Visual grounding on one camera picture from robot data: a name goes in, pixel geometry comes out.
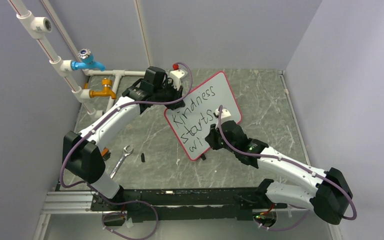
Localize orange faucet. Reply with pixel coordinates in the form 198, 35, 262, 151
88, 78, 117, 100

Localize white pvc pipe frame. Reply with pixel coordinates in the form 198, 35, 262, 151
8, 0, 145, 119

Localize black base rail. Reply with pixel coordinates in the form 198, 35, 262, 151
90, 187, 277, 223

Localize pink-framed whiteboard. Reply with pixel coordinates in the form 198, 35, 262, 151
164, 71, 242, 161

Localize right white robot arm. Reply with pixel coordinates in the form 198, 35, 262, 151
204, 120, 358, 225

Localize orange black brush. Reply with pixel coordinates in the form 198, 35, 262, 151
101, 148, 111, 161

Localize silver wrench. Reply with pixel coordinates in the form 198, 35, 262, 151
109, 145, 134, 179

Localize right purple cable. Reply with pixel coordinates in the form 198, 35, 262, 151
217, 105, 358, 232

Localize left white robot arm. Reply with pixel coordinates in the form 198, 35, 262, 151
59, 63, 190, 210

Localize blue faucet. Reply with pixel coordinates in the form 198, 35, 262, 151
70, 48, 106, 72

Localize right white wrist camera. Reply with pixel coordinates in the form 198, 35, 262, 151
213, 107, 232, 125

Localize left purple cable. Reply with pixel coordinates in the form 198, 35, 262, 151
58, 61, 194, 240

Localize purple cable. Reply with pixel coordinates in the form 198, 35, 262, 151
217, 105, 358, 232
58, 61, 194, 240

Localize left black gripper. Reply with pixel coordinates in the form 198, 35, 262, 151
154, 80, 185, 111

